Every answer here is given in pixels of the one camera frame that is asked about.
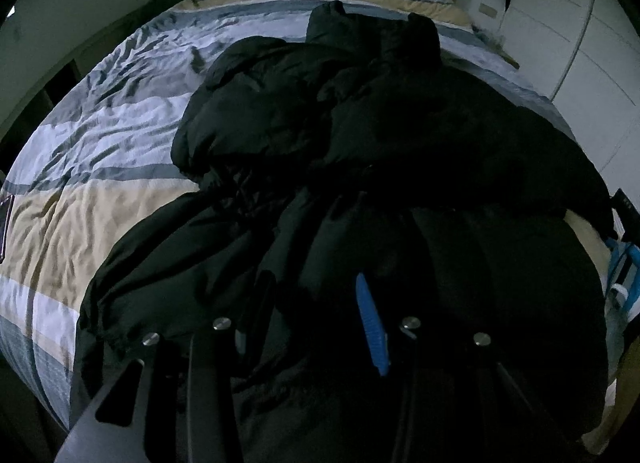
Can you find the white wardrobe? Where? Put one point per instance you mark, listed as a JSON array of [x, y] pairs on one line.
[[565, 28]]

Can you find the striped duvet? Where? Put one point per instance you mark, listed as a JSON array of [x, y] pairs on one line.
[[115, 153]]

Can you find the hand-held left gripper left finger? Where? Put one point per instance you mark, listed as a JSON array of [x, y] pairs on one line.
[[210, 393]]

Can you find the blue frame object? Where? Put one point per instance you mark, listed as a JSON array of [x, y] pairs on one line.
[[622, 278]]

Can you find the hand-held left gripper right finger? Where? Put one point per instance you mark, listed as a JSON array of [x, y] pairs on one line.
[[371, 328]]

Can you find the black puffer jacket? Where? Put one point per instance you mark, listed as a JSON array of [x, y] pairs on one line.
[[400, 168]]

